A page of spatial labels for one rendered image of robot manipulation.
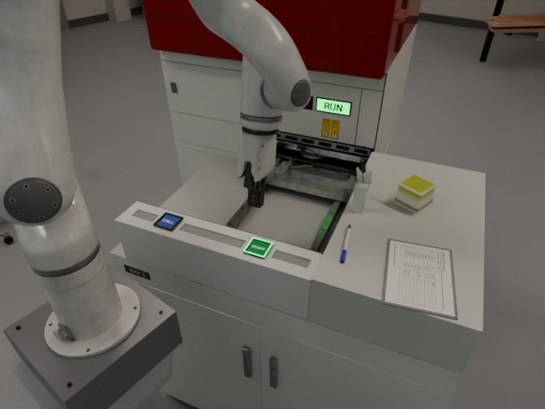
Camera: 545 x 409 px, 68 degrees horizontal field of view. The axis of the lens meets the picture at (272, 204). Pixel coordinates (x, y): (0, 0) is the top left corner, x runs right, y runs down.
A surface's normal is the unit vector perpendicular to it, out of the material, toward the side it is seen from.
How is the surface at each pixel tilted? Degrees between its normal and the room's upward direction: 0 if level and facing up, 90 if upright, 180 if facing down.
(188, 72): 90
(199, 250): 90
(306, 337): 90
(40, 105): 77
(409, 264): 0
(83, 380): 2
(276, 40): 53
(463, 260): 0
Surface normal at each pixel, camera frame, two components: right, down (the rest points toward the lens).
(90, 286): 0.79, 0.33
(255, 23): 0.10, -0.18
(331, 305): -0.40, 0.54
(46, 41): 0.90, 0.35
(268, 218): 0.00, -0.81
